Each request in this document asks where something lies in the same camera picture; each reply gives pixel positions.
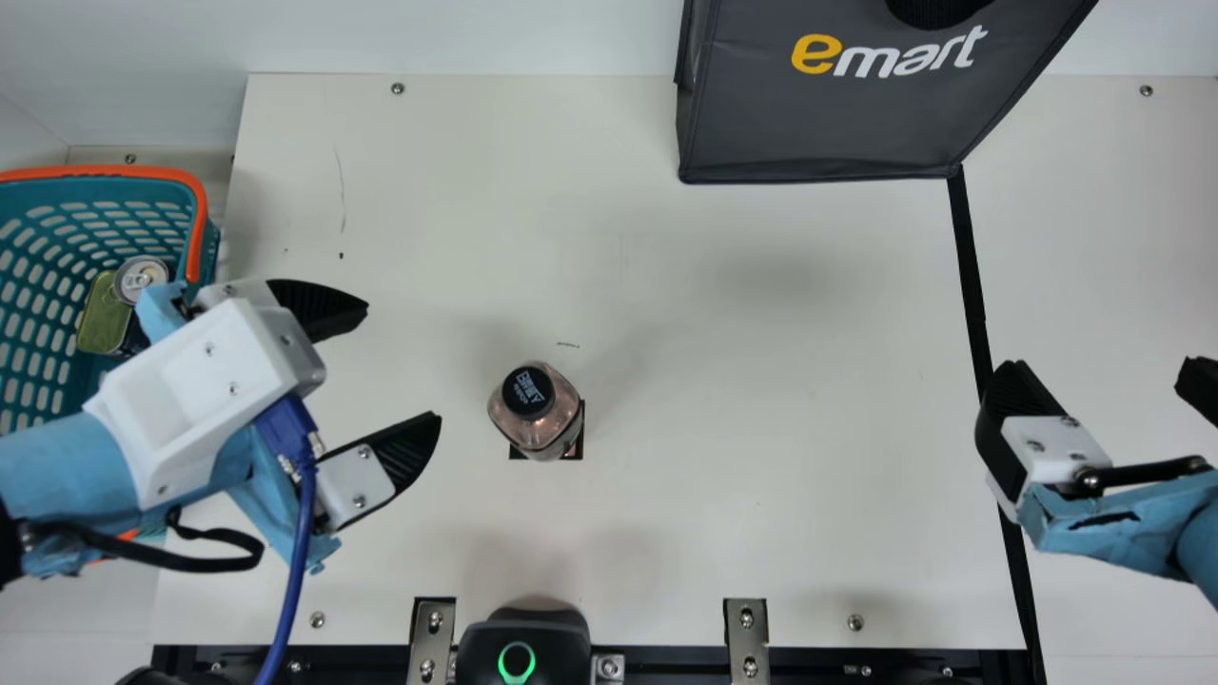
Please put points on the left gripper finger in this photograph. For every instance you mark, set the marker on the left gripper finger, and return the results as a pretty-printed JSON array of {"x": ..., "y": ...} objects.
[
  {"x": 395, "y": 457},
  {"x": 324, "y": 309}
]

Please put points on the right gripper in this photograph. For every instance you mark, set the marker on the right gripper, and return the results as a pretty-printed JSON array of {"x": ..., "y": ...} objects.
[{"x": 1132, "y": 528}]

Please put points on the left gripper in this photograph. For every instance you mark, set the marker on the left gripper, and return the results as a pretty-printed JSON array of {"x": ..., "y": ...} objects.
[{"x": 57, "y": 476}]

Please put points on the dark coffee bottle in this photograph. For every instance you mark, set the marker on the dark coffee bottle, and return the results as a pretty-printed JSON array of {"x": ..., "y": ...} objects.
[{"x": 528, "y": 390}]

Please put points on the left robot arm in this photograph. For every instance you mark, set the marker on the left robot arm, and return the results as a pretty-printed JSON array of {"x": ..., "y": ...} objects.
[{"x": 8, "y": 552}]

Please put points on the teal shopping basket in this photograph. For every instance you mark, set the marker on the teal shopping basket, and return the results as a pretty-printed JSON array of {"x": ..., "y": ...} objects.
[{"x": 57, "y": 247}]

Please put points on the rectangular tin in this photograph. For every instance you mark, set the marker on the rectangular tin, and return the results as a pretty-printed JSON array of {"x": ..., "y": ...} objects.
[{"x": 98, "y": 323}]

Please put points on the black strip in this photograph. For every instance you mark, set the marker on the black strip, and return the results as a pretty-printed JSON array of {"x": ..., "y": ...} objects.
[{"x": 975, "y": 314}]

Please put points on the black device with green light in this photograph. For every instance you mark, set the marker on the black device with green light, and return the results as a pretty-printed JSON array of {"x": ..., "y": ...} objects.
[{"x": 519, "y": 637}]

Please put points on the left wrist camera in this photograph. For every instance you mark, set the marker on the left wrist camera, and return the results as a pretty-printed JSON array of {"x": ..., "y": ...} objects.
[{"x": 200, "y": 381}]

